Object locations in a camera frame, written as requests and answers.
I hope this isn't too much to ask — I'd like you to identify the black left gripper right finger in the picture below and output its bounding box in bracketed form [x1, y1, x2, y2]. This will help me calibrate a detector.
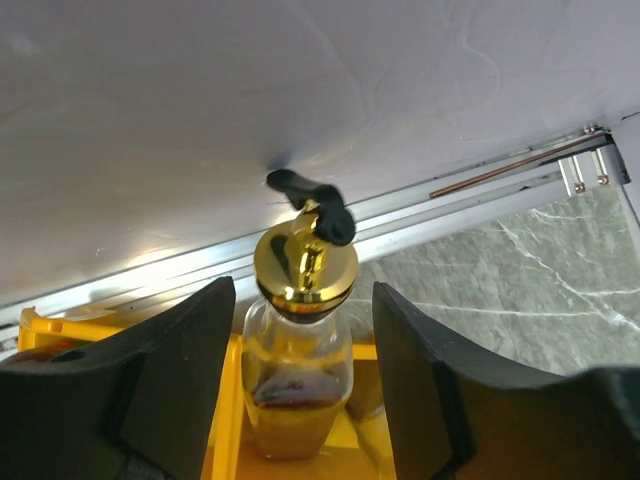
[372, 283, 639, 479]

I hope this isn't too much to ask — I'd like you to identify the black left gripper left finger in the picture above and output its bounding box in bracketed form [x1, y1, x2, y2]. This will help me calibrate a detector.
[1, 277, 236, 479]

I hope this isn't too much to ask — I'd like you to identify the tall oil bottle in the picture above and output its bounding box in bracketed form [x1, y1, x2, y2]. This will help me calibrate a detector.
[241, 169, 359, 460]

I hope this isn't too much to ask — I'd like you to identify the yellow compartment bin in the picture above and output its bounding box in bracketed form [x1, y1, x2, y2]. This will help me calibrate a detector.
[1, 302, 357, 479]

